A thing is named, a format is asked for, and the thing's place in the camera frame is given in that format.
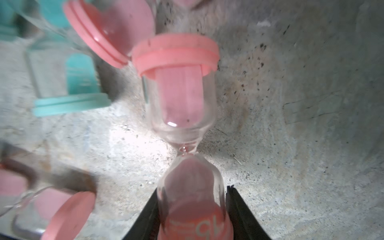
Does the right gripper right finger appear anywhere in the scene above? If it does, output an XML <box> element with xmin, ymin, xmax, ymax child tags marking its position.
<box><xmin>226</xmin><ymin>185</ymin><xmax>271</xmax><ymax>240</ymax></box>

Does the teal hourglass lower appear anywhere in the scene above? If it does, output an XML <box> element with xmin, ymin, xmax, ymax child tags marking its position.
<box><xmin>25</xmin><ymin>32</ymin><xmax>112</xmax><ymax>117</ymax></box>

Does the teal hourglass middle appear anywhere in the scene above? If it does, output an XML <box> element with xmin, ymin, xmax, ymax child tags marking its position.
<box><xmin>1</xmin><ymin>1</ymin><xmax>70</xmax><ymax>42</ymax></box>

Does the teal hourglass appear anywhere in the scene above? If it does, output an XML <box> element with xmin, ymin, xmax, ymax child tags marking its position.
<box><xmin>25</xmin><ymin>32</ymin><xmax>112</xmax><ymax>117</ymax></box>
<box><xmin>1</xmin><ymin>1</ymin><xmax>70</xmax><ymax>42</ymax></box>

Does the pink hourglass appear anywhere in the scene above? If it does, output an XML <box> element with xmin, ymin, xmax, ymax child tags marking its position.
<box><xmin>132</xmin><ymin>34</ymin><xmax>234</xmax><ymax>240</ymax></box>
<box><xmin>63</xmin><ymin>0</ymin><xmax>159</xmax><ymax>69</ymax></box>

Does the pink hourglass lying front alone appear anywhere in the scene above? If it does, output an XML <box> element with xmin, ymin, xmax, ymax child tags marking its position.
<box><xmin>1</xmin><ymin>162</ymin><xmax>97</xmax><ymax>240</ymax></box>

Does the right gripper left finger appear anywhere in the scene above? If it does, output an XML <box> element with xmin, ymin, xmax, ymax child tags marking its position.
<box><xmin>122</xmin><ymin>190</ymin><xmax>159</xmax><ymax>240</ymax></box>

